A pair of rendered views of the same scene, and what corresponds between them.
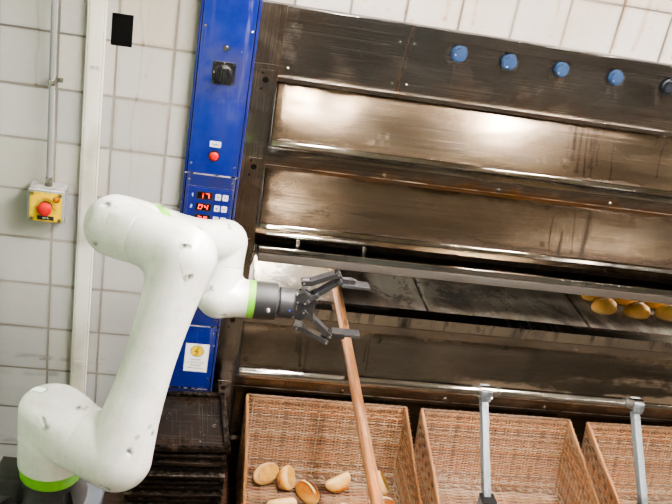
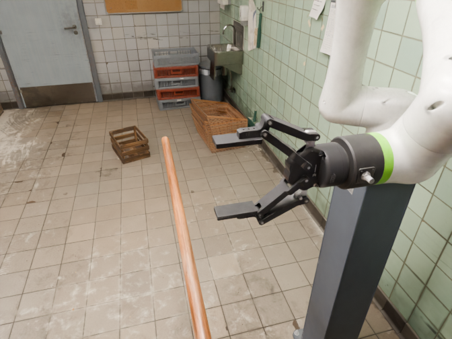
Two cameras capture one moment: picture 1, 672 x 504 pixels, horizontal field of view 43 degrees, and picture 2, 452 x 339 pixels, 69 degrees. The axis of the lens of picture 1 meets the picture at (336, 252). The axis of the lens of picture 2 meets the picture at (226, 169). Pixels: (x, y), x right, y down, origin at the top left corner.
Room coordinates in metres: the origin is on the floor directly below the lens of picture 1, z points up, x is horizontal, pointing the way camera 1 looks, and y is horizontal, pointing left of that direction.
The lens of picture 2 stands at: (2.28, -0.11, 1.78)
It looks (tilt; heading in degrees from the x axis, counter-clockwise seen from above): 32 degrees down; 176
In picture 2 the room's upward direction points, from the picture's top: straight up
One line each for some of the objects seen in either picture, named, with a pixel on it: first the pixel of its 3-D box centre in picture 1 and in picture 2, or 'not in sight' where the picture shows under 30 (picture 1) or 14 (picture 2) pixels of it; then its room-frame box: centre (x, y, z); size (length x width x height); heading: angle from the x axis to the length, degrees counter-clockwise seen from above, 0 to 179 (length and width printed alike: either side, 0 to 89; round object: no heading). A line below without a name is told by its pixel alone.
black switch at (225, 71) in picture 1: (224, 66); not in sight; (2.27, 0.39, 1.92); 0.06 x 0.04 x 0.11; 101
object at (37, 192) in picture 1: (48, 202); not in sight; (2.20, 0.83, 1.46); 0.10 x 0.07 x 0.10; 101
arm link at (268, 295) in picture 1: (266, 299); (352, 162); (1.82, 0.14, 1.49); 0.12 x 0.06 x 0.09; 10
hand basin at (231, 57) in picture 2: not in sight; (224, 61); (-1.96, 0.17, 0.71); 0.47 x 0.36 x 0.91; 11
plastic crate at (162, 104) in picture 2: not in sight; (177, 99); (-2.38, -0.49, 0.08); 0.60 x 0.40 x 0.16; 103
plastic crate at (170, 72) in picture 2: not in sight; (175, 68); (-2.38, -0.49, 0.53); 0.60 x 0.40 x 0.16; 97
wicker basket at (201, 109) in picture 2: not in sight; (218, 114); (-1.16, 0.05, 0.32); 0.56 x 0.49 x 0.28; 19
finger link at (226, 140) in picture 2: (355, 285); (237, 139); (1.85, -0.06, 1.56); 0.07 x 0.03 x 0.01; 100
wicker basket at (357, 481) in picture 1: (327, 478); not in sight; (2.15, -0.11, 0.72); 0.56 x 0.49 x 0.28; 100
